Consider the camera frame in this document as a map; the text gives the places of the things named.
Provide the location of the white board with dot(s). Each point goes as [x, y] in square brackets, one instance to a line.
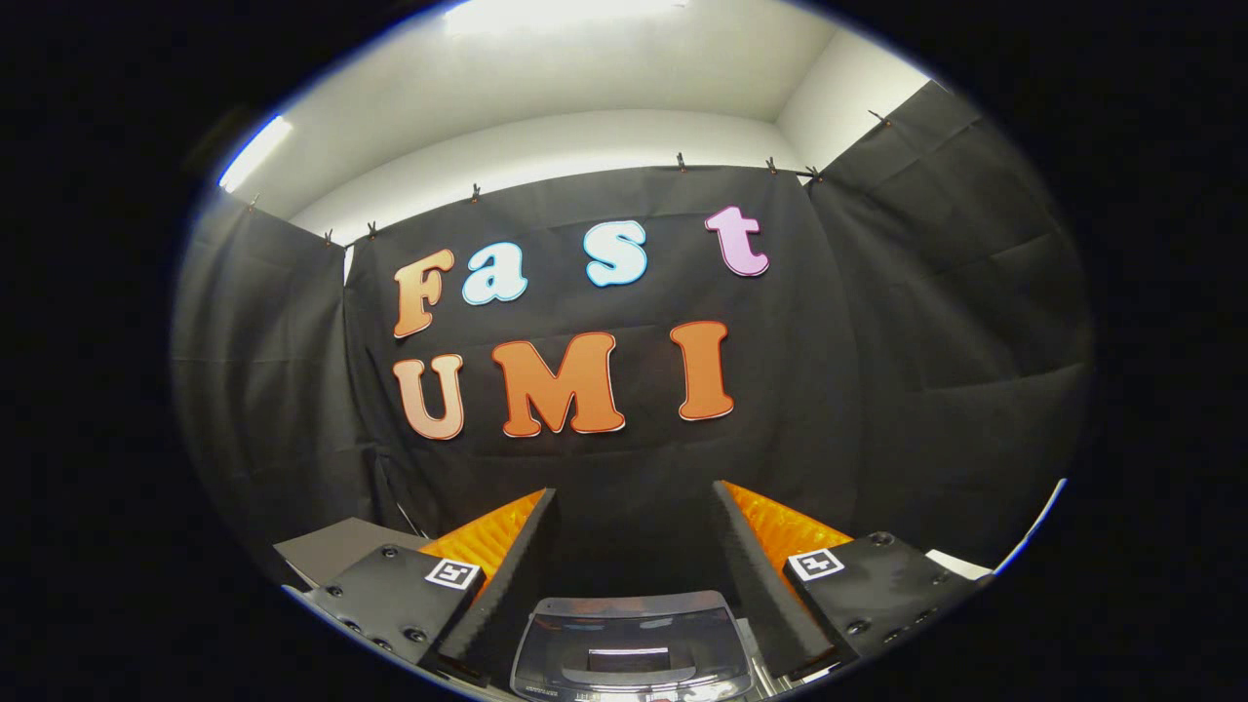
[955, 564]

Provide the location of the ceiling light panel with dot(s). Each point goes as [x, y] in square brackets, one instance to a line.
[565, 14]

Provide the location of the black backdrop cloth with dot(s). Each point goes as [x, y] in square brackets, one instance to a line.
[624, 478]

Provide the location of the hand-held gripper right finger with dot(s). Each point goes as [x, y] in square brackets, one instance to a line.
[756, 585]

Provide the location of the ceiling strip light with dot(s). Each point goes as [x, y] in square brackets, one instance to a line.
[255, 152]

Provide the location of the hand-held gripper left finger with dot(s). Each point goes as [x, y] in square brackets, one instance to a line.
[517, 585]

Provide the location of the grey cabinet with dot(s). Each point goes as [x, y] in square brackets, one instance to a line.
[336, 546]

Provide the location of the white ribbed panel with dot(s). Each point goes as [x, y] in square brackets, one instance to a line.
[756, 653]

